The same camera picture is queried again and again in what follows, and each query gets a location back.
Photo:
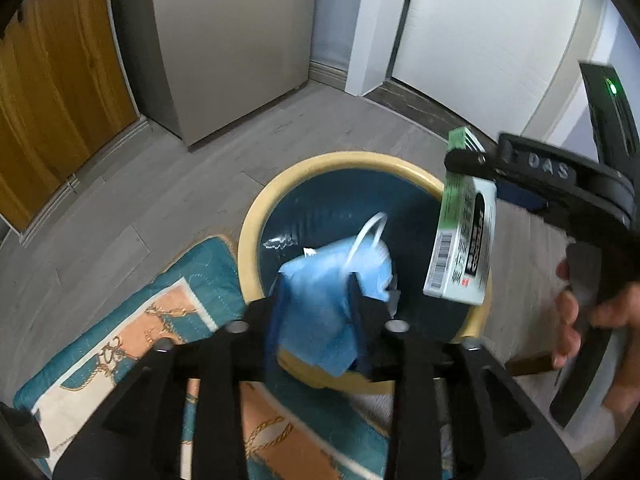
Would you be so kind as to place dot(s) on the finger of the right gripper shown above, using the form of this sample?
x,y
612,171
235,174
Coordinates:
x,y
468,163
513,194

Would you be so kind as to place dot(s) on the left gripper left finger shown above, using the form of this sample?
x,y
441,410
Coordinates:
x,y
215,399

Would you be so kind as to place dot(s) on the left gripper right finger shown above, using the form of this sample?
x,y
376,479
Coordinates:
x,y
496,430

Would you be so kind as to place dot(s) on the green white carton box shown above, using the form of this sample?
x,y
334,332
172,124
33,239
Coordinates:
x,y
460,260

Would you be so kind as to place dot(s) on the clear plastic bag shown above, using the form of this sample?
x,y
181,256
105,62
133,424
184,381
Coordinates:
x,y
279,242

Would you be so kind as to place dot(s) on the blue face mask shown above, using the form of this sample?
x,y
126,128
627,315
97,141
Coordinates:
x,y
317,324

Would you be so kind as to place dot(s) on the person right hand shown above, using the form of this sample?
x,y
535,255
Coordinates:
x,y
621,311

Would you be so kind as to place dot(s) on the white door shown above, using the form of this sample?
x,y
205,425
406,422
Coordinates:
x,y
489,61

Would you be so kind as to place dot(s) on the teal orange quilted mat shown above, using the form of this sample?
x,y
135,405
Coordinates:
x,y
290,431

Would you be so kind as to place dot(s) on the beige refrigerator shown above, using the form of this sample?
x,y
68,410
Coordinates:
x,y
197,66

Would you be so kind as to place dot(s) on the wooden cabinet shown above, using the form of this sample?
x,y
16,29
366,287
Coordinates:
x,y
64,96

